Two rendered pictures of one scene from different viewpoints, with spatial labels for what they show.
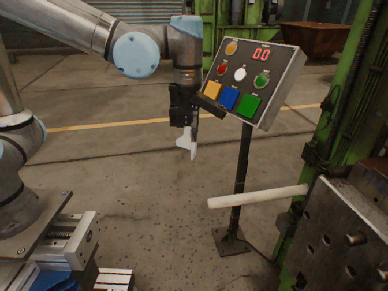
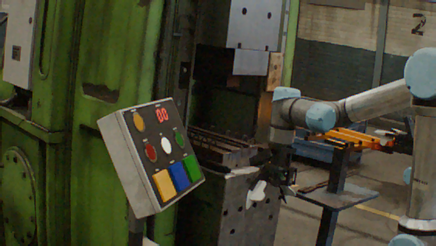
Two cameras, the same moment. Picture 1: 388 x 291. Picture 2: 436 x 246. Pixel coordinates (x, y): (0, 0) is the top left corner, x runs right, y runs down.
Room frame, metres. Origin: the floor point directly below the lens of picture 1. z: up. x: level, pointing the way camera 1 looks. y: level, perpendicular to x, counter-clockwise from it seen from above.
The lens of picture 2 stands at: (1.54, 1.01, 1.43)
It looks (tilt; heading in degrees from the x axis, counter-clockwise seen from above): 11 degrees down; 233
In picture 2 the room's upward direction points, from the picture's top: 7 degrees clockwise
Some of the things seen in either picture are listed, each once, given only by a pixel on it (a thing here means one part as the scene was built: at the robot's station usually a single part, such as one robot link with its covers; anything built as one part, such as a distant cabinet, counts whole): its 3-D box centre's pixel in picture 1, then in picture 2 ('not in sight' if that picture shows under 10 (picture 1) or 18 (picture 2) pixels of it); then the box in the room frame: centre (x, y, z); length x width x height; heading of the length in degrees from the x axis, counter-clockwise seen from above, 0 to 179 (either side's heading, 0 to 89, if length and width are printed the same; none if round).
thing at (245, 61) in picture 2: not in sight; (211, 55); (0.39, -0.63, 1.32); 0.42 x 0.20 x 0.10; 101
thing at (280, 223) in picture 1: (286, 224); not in sight; (0.72, -0.47, 0.36); 0.09 x 0.07 x 0.12; 11
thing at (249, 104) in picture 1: (249, 106); (191, 169); (0.73, -0.20, 1.01); 0.07 x 0.05 x 0.07; 36
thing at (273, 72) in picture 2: not in sight; (272, 72); (0.06, -0.62, 1.27); 0.09 x 0.02 x 0.17; 11
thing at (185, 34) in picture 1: (186, 42); (286, 107); (0.58, 0.02, 1.23); 0.09 x 0.08 x 0.11; 95
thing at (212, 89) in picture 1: (212, 91); (163, 185); (0.89, -0.08, 1.01); 0.07 x 0.05 x 0.07; 36
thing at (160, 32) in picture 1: (144, 44); (316, 115); (0.55, 0.11, 1.23); 0.11 x 0.11 x 0.08; 5
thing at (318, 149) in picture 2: not in sight; (313, 130); (-2.95, -3.07, 0.36); 1.20 x 0.80 x 0.72; 108
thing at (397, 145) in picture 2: not in sight; (406, 143); (-0.25, -0.05, 1.07); 0.12 x 0.08 x 0.09; 96
